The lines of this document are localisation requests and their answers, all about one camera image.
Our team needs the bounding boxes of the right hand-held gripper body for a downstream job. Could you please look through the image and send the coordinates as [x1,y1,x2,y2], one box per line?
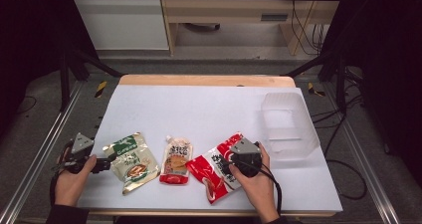
[228,136,264,179]

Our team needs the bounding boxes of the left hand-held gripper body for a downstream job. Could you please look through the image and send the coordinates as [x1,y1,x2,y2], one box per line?
[63,132,111,175]

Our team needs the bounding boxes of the green and gold snack packet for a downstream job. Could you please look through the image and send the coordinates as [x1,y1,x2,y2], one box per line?
[102,131,162,196]

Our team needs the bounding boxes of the red and white snack packet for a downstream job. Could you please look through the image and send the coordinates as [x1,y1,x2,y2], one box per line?
[184,131,245,205]

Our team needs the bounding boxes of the clear plastic container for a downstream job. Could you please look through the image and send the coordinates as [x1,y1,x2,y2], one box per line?
[260,92,321,162]

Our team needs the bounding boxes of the spouted sauce pouch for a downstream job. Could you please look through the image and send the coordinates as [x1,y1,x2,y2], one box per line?
[158,134,194,186]

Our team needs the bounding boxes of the person's right hand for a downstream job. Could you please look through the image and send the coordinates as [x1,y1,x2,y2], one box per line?
[228,142,282,218]

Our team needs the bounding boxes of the person's left hand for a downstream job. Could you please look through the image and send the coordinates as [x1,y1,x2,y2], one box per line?
[54,153,98,208]

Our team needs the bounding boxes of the black metal stand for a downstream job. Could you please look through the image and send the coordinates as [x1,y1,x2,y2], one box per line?
[284,49,350,114]
[59,46,124,112]

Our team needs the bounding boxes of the white paper sheet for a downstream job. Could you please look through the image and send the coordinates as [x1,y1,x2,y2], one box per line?
[77,84,343,213]

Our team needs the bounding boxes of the wooden table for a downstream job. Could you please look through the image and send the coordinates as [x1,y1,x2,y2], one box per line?
[88,74,337,218]

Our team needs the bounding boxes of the black curtain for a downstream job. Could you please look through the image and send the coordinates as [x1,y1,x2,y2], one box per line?
[319,0,422,180]
[0,0,101,135]

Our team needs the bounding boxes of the white cabinet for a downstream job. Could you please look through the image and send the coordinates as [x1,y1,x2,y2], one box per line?
[67,0,170,52]

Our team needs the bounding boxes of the light wooden desk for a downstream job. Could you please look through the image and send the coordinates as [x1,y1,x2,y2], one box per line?
[158,0,346,57]

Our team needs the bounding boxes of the right hand-held gripper cable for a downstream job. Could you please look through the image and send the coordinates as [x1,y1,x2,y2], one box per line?
[228,158,284,217]

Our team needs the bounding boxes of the hand-held gripper cable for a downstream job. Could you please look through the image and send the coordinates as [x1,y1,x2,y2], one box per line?
[228,158,284,217]
[49,140,74,207]

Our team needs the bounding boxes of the aluminium rail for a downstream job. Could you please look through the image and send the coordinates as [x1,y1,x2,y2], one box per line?
[322,83,403,224]
[0,81,86,224]

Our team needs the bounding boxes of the left hand-held gripper cable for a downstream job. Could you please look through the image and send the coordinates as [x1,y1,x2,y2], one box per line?
[49,140,74,207]

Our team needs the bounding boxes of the thin black floor cable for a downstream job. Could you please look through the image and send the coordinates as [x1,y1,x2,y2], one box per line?
[16,95,38,116]

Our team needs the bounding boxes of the black hanging cables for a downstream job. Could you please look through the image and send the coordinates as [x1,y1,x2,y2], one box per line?
[290,0,327,57]

